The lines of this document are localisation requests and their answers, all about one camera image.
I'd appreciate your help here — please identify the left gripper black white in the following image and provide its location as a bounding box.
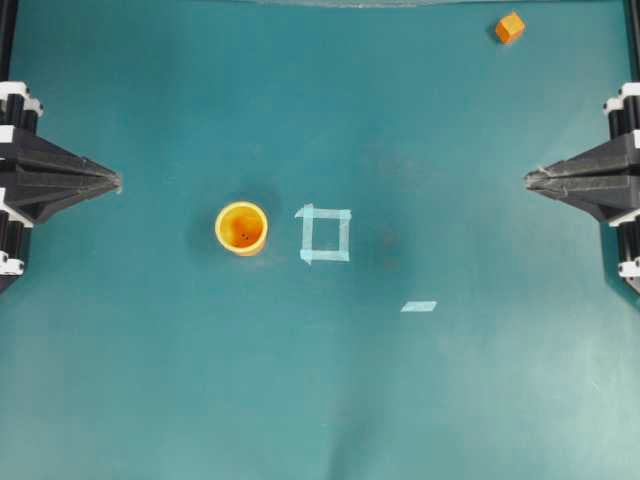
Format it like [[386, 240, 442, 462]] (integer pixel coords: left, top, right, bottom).
[[1, 81, 122, 293]]

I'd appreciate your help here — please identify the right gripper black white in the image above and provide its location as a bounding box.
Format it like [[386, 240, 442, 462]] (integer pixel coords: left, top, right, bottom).
[[523, 82, 640, 294]]

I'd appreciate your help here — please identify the orange wooden block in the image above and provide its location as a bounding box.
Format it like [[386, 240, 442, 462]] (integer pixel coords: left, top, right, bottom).
[[494, 11, 526, 45]]

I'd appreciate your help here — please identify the orange yellow plastic cup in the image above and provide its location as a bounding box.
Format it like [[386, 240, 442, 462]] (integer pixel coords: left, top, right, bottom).
[[214, 201, 269, 257]]

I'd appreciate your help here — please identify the light blue tape strip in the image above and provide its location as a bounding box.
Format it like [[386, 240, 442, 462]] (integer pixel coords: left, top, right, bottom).
[[401, 301, 437, 313]]

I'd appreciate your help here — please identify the light blue tape square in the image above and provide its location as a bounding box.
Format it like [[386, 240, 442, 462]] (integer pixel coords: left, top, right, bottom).
[[295, 203, 352, 265]]

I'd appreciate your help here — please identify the black table frame rail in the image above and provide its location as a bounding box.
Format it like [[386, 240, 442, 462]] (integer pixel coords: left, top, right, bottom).
[[0, 0, 19, 82]]

